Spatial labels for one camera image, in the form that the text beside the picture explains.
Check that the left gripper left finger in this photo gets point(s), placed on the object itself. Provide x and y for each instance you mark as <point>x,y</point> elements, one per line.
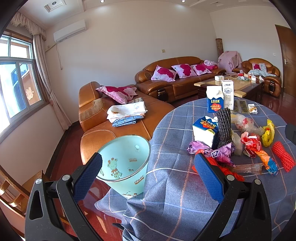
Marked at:
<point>43,221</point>

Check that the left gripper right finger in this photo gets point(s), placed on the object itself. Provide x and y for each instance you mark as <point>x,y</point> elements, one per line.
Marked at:
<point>253,222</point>

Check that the purple wrapper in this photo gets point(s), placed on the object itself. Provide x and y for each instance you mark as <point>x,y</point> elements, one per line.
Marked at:
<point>221,154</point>

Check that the black foam net sleeve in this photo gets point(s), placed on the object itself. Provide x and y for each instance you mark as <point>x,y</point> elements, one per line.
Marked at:
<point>224,127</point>

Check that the light green cartoon trash bin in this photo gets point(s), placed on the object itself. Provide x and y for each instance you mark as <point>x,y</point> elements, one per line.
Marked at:
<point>124,164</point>

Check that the wooden chair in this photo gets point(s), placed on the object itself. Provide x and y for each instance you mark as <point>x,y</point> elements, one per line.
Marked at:
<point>15,197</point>

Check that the orange blue wrapper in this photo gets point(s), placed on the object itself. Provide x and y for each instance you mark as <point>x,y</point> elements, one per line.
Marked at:
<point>268,162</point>

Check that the red foam net sleeve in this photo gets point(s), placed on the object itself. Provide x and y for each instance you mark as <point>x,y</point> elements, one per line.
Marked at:
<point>286,159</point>

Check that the red white crumpled wrapper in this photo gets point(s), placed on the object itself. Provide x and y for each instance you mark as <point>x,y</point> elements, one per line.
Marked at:
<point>252,144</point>

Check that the blue plaid tablecloth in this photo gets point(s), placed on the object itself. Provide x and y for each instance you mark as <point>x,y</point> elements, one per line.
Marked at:
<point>175,204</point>

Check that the yellow crumpled wrapper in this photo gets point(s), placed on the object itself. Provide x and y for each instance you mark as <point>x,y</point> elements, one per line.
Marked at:
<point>269,133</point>

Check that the clear plastic bag red print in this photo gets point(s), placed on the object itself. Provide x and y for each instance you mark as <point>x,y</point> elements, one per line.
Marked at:
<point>245,124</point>

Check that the blue white lying carton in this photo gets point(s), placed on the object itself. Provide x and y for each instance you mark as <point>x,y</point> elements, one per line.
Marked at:
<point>205,130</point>

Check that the brown leather chaise sofa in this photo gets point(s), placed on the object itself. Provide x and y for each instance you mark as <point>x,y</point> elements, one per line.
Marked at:
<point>98,130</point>

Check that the small white orange packet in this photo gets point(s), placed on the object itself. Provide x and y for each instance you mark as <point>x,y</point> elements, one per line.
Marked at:
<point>252,109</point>

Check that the dark clear flat packets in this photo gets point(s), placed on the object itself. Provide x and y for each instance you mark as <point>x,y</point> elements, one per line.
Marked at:
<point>240,106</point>

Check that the folded blue striped cloth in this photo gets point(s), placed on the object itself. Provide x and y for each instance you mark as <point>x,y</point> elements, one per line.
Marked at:
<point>129,120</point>

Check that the blue white Look milk carton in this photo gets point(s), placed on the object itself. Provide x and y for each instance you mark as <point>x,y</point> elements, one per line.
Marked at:
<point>215,98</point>

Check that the folded white cloth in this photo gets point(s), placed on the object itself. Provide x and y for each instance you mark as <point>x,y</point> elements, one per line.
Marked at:
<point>126,110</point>

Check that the pink floral pillow on chaise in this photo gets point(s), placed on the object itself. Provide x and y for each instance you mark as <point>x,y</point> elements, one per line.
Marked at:
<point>122,95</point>

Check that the wooden coffee table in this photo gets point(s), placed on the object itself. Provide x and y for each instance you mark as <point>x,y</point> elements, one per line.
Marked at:
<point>242,89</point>

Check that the tall white milk carton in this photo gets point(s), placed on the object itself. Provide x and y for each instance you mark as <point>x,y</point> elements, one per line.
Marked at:
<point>228,92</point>

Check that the brown leather armchair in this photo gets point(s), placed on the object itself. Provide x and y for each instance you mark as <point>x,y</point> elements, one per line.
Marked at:
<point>268,72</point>

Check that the pink floral pillow right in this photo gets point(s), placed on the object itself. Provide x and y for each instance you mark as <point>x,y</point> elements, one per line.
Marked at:
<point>199,69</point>

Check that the pink blanket over stand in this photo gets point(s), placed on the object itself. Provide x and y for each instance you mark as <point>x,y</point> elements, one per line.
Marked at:
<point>229,60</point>

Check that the brown leather long sofa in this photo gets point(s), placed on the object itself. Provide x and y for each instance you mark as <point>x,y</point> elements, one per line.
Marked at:
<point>177,89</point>

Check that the pink floral pillow middle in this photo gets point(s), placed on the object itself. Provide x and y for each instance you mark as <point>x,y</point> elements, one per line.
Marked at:
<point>184,71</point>

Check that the pink floral pillow left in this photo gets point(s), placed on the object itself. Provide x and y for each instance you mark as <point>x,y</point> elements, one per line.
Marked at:
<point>163,74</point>

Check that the beige curtain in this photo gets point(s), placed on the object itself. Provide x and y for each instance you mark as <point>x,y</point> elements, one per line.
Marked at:
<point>39,38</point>

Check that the brown wooden door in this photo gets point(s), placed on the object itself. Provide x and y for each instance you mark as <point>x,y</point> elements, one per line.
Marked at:
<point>288,47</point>

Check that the window with frame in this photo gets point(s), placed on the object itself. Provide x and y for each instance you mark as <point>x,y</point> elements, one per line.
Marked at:
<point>22,91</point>

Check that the white wall air conditioner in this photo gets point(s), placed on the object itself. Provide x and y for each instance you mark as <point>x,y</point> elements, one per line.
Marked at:
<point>69,31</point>

